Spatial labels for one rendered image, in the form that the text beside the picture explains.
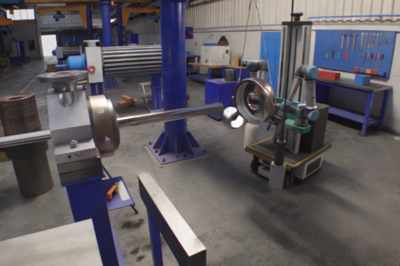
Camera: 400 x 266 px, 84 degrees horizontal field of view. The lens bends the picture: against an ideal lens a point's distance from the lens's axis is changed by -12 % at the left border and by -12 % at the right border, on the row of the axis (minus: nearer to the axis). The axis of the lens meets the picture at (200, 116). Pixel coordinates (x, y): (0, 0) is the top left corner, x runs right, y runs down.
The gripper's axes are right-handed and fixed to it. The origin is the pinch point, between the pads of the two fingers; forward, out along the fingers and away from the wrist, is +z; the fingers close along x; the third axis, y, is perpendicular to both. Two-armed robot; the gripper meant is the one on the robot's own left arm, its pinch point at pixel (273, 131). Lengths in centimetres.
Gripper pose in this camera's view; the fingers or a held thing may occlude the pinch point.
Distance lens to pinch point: 241.6
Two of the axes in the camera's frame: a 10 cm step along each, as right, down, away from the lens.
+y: -7.6, -2.2, -6.1
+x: 5.0, 3.8, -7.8
